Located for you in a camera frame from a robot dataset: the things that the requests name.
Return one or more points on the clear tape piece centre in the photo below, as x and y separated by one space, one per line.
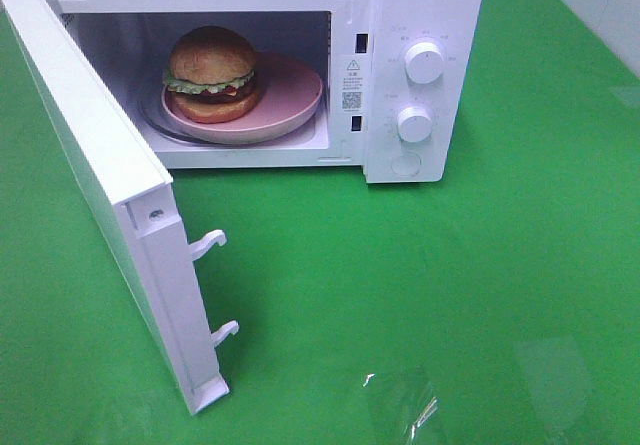
404 407

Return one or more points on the upper white round knob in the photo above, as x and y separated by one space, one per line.
424 62

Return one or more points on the glass microwave turntable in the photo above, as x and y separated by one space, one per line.
313 134

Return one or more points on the toy burger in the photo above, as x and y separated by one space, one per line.
211 75

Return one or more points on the white microwave door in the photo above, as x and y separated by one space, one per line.
130 194

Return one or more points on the green table mat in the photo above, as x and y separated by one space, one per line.
514 281

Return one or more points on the round white door button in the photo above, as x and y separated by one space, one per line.
406 165

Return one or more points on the lower white round knob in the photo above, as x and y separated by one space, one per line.
414 124

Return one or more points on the white round knob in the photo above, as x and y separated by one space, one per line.
414 124
424 62

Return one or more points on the pink round plate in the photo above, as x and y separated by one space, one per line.
289 94

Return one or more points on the white microwave oven body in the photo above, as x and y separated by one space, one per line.
127 42

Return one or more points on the white warning label sticker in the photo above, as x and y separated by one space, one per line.
354 72

